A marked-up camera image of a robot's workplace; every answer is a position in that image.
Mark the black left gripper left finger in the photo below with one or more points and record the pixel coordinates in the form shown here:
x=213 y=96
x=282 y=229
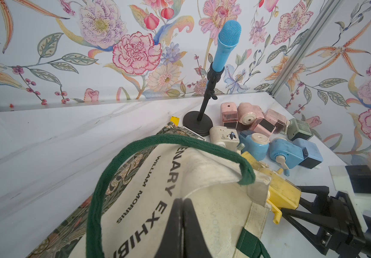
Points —
x=171 y=245

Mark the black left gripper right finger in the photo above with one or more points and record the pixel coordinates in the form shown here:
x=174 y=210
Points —
x=194 y=245

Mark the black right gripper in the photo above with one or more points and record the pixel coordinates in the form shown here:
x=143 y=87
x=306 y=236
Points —
x=343 y=219

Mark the yellow pencil sharpener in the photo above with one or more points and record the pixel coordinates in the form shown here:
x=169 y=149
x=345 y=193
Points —
x=282 y=194
x=256 y=165

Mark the cream canvas tote bag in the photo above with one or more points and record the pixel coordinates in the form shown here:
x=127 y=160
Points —
x=126 y=216

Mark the dark blue pencil sharpener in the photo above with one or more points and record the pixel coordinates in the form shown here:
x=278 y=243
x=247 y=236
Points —
x=311 y=153

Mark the dark green pencil sharpener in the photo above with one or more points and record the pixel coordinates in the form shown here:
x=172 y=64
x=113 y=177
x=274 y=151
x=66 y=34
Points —
x=298 y=129

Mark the cream panda pencil sharpener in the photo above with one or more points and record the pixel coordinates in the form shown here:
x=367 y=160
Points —
x=225 y=137

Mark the pink pencil sharpener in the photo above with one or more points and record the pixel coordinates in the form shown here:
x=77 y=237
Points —
x=248 y=114
x=263 y=126
x=229 y=115
x=276 y=119

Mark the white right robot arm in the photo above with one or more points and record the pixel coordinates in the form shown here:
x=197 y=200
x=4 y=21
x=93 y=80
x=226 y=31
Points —
x=354 y=180

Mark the black microphone stand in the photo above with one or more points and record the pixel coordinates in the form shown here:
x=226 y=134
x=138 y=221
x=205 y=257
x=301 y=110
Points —
x=198 y=121

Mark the yellow wooden block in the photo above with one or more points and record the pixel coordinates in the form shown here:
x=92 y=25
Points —
x=175 y=120

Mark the blue microphone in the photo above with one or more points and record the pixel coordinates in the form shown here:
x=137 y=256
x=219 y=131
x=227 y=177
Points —
x=228 y=39

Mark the aluminium corner post right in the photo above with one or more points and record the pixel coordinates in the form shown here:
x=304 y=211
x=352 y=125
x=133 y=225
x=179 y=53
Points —
x=328 y=10

